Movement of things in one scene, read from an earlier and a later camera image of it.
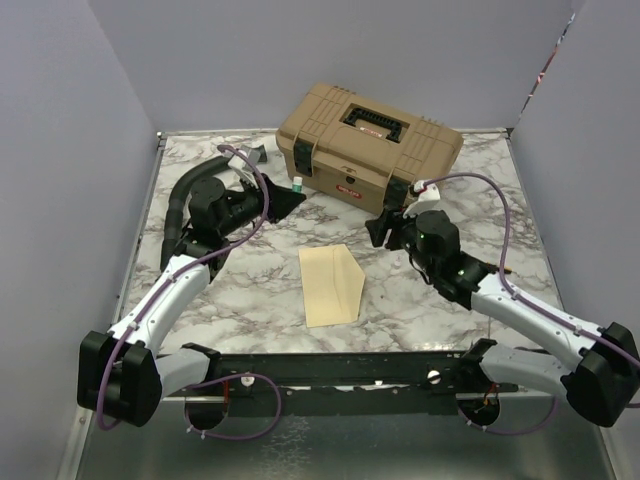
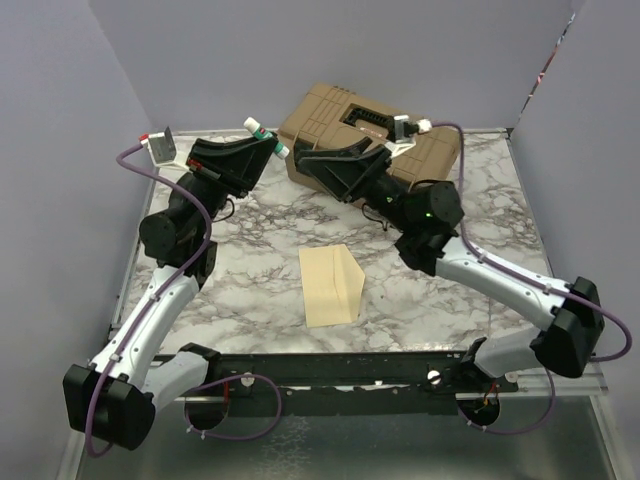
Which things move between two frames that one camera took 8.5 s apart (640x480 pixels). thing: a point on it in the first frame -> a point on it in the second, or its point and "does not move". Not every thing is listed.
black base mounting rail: [344, 384] does not move
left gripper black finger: [281, 201] -> [237, 167]
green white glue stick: [297, 184] -> [257, 129]
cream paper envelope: [333, 284] does not move
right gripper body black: [403, 230] -> [381, 191]
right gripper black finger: [378, 229] -> [349, 171]
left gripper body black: [251, 203] -> [223, 174]
